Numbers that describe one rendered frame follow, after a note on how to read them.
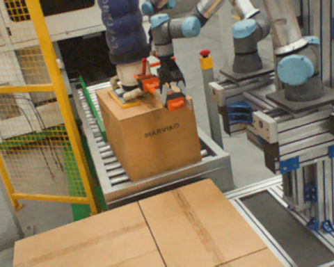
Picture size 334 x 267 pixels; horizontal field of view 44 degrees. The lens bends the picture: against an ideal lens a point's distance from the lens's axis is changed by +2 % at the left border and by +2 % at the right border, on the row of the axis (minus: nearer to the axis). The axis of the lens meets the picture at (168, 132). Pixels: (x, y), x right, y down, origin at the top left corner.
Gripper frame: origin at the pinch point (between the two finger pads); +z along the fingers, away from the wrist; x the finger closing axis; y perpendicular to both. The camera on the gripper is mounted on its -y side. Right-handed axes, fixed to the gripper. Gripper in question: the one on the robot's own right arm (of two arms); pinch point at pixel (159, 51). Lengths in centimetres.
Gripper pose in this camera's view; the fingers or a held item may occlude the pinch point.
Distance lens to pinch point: 265.2
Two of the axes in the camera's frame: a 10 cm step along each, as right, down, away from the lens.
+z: 1.6, 8.9, 4.2
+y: 3.6, 3.4, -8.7
